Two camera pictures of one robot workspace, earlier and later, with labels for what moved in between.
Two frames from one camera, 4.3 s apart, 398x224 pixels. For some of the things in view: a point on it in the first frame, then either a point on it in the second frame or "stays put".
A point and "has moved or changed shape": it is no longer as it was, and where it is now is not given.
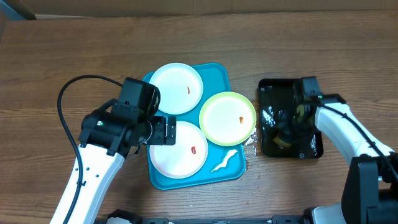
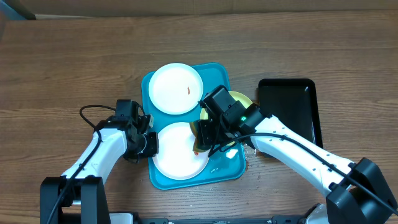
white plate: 186,158 stays put
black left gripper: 161,138 to 154,148
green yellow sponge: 280,141 has moved or changed shape
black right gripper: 300,112 to 203,133
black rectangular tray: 288,120 stays put
